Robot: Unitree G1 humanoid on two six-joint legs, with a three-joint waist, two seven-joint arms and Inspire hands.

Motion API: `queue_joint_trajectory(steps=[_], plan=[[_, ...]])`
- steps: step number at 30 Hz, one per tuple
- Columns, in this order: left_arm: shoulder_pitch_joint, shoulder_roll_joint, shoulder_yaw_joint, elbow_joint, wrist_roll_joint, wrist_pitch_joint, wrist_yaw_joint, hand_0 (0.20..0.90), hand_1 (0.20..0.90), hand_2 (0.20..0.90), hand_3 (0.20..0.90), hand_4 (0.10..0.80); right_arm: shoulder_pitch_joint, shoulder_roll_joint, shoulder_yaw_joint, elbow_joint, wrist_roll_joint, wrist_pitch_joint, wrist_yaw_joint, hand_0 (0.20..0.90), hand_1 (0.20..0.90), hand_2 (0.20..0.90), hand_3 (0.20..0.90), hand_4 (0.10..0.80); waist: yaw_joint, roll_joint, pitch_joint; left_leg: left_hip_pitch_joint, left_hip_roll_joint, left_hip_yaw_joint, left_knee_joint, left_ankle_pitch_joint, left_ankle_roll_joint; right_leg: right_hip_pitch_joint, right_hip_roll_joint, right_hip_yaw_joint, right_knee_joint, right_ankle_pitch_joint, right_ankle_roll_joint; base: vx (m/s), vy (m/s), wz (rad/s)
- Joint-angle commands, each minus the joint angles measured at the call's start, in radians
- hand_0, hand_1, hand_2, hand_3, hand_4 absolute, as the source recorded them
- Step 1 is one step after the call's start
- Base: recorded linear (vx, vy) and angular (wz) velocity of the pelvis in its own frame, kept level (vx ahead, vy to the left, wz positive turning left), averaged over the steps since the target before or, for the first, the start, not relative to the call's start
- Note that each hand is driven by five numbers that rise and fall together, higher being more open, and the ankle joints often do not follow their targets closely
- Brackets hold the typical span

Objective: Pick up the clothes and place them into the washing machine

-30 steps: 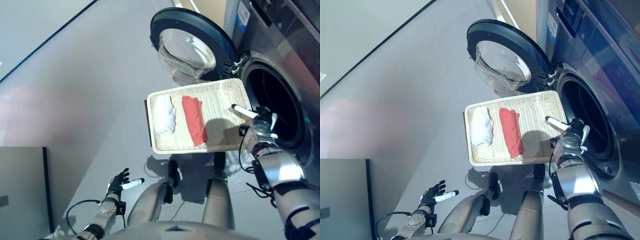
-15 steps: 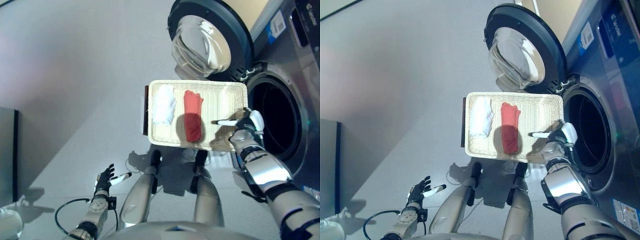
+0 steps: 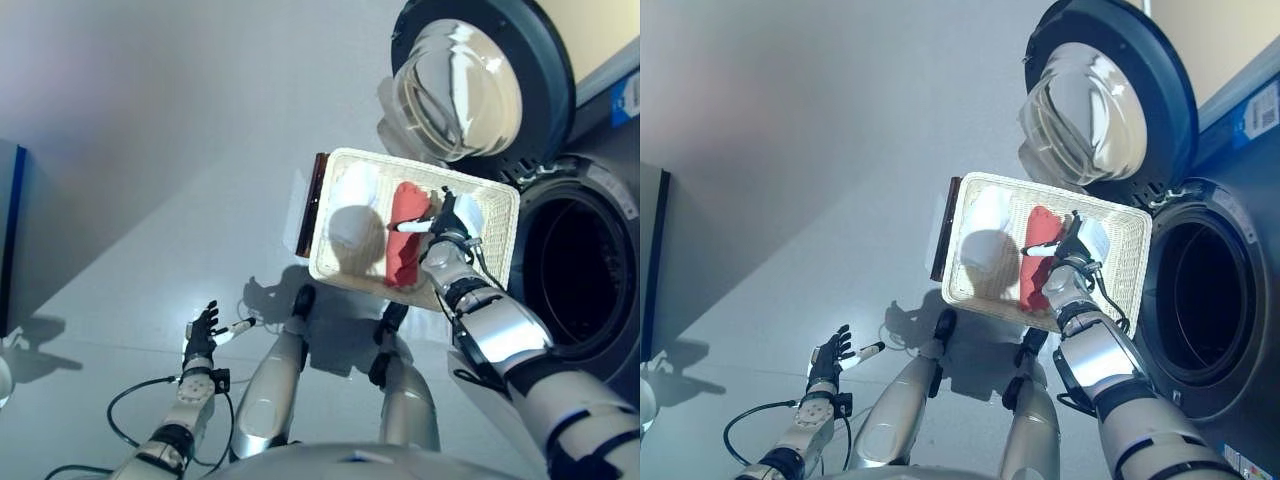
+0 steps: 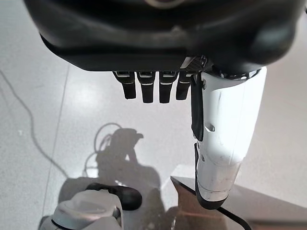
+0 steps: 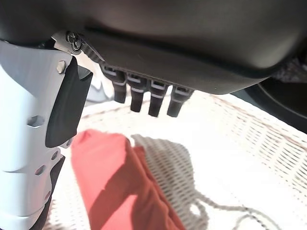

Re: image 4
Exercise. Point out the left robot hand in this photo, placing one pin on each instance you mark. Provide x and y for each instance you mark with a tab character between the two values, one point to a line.
153	36

